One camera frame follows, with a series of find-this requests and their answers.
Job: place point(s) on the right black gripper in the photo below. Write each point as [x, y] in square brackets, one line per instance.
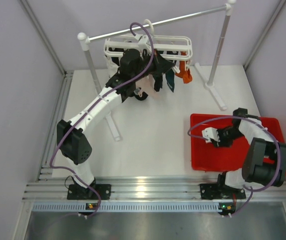
[222, 143]

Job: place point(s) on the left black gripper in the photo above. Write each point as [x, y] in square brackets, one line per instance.
[161, 64]

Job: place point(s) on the white clip sock hanger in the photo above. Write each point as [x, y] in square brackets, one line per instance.
[172, 48]

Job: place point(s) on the dark green sock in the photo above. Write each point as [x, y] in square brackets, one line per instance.
[158, 82]

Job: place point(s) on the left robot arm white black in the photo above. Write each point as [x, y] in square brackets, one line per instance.
[136, 73]

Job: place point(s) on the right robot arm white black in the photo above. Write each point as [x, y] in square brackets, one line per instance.
[265, 161]

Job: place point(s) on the pink sock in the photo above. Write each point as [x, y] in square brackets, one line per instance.
[145, 85]

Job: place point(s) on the orange sock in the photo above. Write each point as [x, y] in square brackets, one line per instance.
[184, 71]

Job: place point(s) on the red plastic tray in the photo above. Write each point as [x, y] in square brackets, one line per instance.
[206, 157]

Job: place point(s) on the black sock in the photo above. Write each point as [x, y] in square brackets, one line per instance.
[142, 96]

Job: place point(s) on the white metal drying rack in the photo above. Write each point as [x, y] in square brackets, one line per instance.
[137, 28]

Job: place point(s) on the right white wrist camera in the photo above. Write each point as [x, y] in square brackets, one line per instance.
[210, 134]

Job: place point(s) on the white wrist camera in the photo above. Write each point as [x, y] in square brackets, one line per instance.
[210, 134]
[143, 42]

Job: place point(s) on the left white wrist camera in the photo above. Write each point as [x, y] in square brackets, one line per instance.
[143, 42]

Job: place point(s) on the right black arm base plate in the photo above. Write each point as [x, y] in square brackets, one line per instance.
[213, 191]

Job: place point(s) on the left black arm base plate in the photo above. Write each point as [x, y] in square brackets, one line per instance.
[76, 192]

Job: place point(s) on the aluminium rail frame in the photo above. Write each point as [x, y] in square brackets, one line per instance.
[163, 188]

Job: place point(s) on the grey slotted cable duct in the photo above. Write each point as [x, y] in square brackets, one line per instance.
[134, 207]

